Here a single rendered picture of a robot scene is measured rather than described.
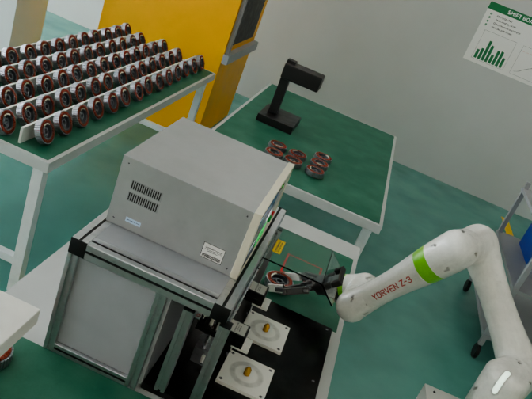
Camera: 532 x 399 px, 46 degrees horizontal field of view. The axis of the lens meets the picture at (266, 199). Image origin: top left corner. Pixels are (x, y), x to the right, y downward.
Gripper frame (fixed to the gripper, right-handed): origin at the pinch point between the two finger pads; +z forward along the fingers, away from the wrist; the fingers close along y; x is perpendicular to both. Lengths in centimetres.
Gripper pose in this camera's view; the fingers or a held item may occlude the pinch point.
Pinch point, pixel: (279, 282)
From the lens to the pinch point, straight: 240.8
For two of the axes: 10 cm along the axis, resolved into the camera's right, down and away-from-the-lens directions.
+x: -1.1, -9.8, -1.8
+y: 4.9, -2.1, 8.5
